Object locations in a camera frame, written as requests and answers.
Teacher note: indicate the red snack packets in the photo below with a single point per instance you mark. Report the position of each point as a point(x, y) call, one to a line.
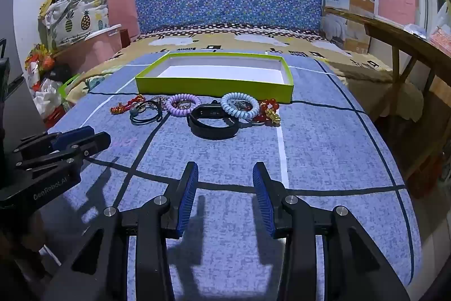
point(38, 64)

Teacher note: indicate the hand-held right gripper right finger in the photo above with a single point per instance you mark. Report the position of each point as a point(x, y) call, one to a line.
point(264, 202)

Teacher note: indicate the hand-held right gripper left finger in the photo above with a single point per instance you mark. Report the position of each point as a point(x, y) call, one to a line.
point(186, 198)

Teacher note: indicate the green cardboard box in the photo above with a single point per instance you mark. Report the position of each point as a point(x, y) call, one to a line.
point(211, 84)

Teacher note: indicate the blue grid blanket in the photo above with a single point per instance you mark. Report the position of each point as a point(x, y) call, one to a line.
point(324, 153)

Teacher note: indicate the cardboard quilt box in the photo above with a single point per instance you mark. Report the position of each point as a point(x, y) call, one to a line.
point(359, 4)

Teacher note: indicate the pink storage bin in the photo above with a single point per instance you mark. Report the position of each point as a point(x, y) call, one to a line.
point(95, 47)

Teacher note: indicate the wooden bench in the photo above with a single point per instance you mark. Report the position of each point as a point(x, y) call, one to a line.
point(415, 43)

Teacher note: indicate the pineapple print bag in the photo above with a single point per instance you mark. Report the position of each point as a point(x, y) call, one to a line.
point(77, 19)

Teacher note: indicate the black wristband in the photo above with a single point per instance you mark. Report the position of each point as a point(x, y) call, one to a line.
point(211, 130)

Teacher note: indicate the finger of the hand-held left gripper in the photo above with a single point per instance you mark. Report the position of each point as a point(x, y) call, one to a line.
point(91, 144)
point(72, 138)

